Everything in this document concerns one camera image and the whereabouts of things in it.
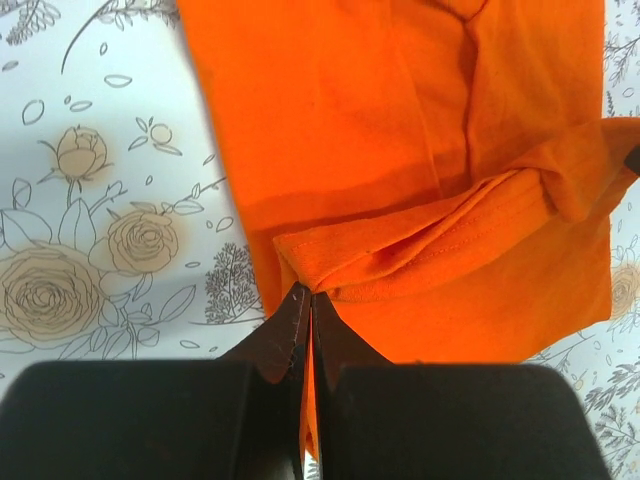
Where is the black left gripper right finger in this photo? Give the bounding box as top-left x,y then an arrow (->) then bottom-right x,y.
311,294 -> 609,480

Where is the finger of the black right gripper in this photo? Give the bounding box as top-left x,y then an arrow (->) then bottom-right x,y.
624,145 -> 640,176

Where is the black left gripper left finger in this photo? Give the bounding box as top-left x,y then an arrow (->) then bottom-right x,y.
1,284 -> 311,479

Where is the orange t shirt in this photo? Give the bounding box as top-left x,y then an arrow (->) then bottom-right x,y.
177,0 -> 640,461

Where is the floral table cloth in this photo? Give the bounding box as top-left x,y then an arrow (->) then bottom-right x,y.
0,0 -> 640,480

